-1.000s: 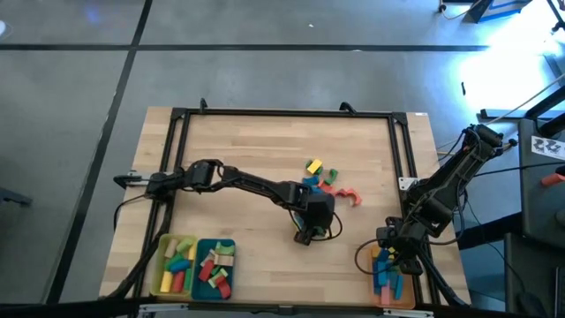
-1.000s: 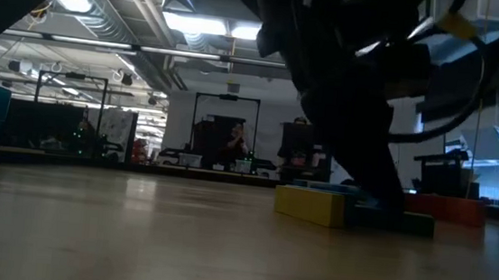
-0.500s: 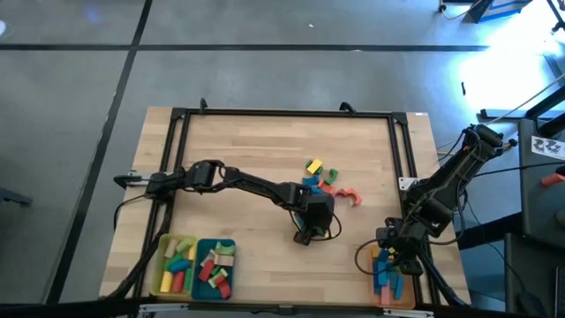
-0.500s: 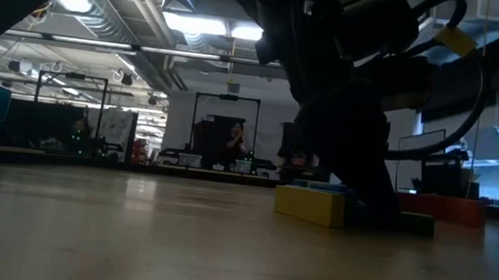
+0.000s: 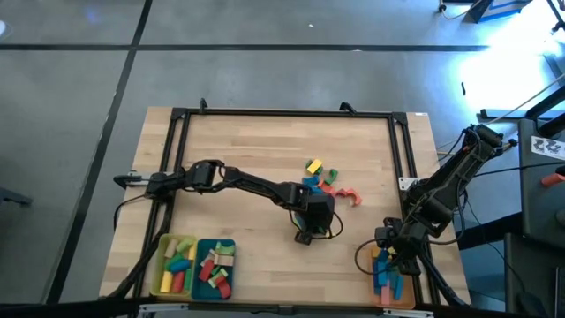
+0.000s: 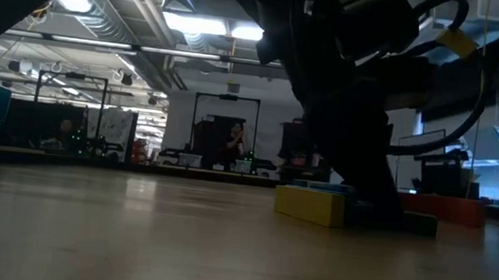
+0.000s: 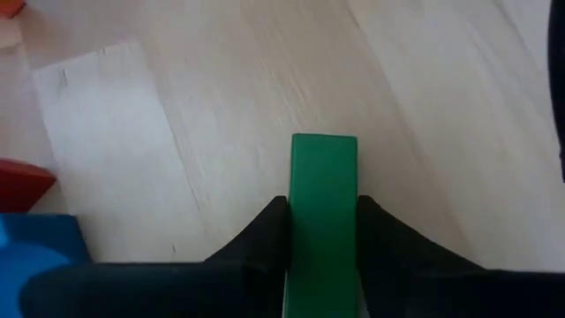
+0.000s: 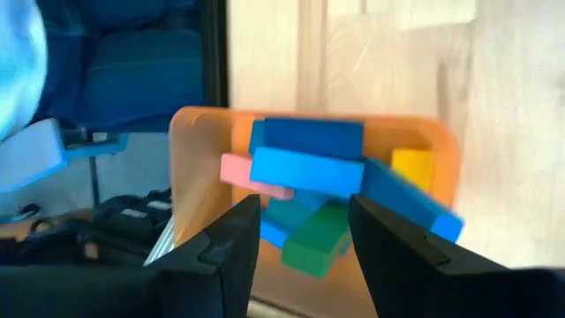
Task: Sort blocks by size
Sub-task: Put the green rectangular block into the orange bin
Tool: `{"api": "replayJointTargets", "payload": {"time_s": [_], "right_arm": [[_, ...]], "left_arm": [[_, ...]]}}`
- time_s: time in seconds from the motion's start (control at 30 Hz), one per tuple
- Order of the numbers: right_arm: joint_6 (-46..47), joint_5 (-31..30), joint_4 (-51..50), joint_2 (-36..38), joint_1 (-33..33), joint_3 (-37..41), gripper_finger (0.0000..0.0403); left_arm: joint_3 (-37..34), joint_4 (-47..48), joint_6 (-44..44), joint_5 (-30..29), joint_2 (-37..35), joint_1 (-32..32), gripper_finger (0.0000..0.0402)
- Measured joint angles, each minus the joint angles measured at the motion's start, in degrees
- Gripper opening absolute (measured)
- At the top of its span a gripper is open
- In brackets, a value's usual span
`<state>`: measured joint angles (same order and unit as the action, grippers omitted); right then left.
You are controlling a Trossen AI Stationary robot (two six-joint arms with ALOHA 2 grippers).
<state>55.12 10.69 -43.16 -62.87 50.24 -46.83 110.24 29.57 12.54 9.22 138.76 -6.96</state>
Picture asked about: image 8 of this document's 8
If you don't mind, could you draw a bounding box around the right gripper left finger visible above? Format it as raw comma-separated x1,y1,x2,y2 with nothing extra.
0,193,262,318

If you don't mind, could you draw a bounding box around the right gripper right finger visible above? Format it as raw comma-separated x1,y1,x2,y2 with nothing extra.
347,193,565,318

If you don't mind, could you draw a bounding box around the yellow short block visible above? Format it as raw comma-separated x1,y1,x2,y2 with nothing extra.
389,147,437,193

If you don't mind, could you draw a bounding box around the pink plank block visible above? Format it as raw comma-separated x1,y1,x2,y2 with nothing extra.
219,152,296,201

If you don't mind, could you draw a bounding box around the teal plank block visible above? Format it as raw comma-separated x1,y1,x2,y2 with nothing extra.
263,195,320,231

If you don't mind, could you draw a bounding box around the dark blue plank block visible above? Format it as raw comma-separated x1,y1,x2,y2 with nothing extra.
248,116,365,161

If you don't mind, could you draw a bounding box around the black bag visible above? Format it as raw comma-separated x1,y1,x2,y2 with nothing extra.
0,188,174,268

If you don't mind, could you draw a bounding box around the orange plastic tray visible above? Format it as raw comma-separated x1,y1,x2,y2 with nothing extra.
168,104,463,310

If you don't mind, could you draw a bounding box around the pale blue plastic part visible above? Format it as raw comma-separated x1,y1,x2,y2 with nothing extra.
0,117,130,196

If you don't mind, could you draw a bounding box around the blue chair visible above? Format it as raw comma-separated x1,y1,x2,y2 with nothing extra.
34,0,205,133

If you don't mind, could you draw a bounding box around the silver table bracket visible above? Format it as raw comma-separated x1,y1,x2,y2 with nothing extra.
141,215,177,268

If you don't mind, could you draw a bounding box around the black table frame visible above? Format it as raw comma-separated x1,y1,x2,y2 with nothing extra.
200,0,230,110

